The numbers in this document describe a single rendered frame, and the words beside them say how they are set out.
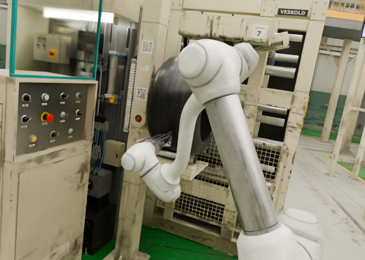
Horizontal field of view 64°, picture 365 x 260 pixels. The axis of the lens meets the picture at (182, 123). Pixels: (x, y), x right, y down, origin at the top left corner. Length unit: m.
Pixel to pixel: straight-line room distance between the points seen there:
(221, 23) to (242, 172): 1.34
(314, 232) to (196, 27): 1.46
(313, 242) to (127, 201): 1.35
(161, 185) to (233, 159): 0.49
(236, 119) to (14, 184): 1.07
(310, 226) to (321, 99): 10.90
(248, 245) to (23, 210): 1.11
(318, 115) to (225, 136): 11.10
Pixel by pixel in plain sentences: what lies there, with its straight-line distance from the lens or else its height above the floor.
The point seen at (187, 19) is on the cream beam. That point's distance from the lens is 2.06.
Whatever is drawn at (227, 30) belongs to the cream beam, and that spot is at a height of 1.69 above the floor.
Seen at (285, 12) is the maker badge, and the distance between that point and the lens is 2.27.
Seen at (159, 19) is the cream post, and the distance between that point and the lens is 1.85.
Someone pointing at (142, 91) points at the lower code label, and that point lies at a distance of 1.86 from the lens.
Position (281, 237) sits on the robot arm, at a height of 1.02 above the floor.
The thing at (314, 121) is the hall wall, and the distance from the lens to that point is 11.85.
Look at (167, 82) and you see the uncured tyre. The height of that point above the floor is 1.32.
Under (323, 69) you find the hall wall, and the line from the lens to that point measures 11.87.
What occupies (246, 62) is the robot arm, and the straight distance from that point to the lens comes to 0.96.
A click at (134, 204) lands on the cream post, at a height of 0.48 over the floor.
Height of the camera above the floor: 1.40
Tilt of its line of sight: 10 degrees down
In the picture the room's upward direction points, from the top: 8 degrees clockwise
